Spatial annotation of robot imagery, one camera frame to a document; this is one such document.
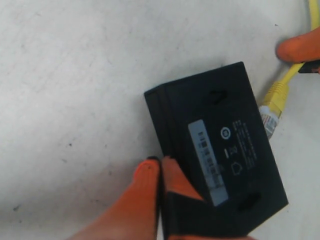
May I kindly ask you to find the black rectangular adapter box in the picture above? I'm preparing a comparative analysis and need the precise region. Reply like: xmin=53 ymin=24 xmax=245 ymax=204
xmin=144 ymin=62 xmax=289 ymax=236

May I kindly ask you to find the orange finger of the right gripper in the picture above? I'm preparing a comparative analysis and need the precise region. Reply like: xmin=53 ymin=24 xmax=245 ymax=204
xmin=298 ymin=61 xmax=320 ymax=74
xmin=276 ymin=29 xmax=320 ymax=63

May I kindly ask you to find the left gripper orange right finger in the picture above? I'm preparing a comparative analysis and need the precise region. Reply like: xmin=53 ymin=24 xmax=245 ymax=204
xmin=161 ymin=156 xmax=252 ymax=240

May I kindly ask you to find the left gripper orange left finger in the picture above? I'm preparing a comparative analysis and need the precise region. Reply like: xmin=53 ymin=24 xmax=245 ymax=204
xmin=69 ymin=157 xmax=160 ymax=240

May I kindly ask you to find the yellow ethernet cable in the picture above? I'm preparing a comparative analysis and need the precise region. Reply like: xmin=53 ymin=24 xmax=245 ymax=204
xmin=258 ymin=0 xmax=320 ymax=139

